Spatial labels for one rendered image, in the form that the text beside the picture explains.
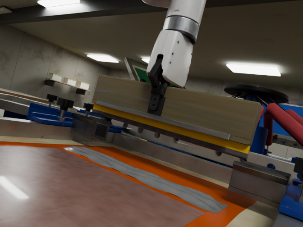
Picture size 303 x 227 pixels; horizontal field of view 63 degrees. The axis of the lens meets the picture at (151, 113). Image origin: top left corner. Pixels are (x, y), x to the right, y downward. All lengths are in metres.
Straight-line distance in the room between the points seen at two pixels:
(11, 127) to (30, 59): 9.65
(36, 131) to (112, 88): 0.20
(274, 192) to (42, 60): 10.19
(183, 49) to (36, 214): 0.39
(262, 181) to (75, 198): 0.29
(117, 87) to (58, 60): 10.20
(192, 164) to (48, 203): 0.45
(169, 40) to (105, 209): 0.34
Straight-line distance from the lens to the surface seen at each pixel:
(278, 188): 0.44
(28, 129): 0.62
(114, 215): 0.29
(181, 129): 0.49
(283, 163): 0.69
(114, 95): 0.58
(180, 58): 0.51
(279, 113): 1.15
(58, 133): 0.67
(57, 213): 0.27
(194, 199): 0.41
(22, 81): 10.15
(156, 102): 0.49
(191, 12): 0.54
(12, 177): 0.35
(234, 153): 0.45
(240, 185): 0.45
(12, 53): 9.97
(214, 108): 0.46
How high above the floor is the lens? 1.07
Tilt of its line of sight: 1 degrees up
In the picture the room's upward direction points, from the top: 14 degrees clockwise
